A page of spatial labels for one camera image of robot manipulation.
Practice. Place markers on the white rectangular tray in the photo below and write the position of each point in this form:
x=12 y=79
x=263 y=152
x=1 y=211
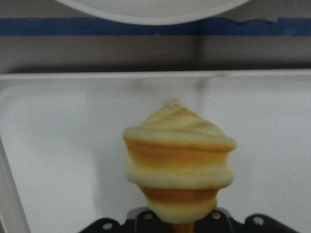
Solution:
x=62 y=152

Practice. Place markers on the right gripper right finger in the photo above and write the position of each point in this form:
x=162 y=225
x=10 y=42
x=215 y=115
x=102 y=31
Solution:
x=219 y=221

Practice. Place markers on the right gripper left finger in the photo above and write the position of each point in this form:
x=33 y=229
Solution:
x=109 y=225

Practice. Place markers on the spiral cream bread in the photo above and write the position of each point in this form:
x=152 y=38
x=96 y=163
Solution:
x=179 y=161

